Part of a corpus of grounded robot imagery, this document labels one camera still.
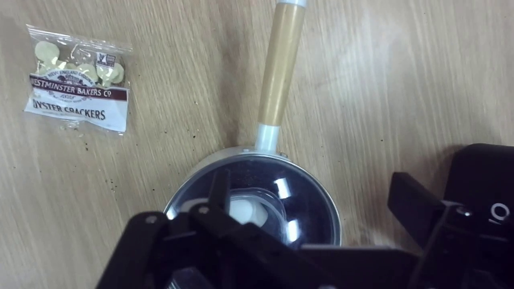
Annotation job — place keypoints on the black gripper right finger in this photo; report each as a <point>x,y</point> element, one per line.
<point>470,251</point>

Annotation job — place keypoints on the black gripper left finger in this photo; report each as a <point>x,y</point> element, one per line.
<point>160,251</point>

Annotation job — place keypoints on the oyster cracker packet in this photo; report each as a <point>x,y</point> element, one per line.
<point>80,101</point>

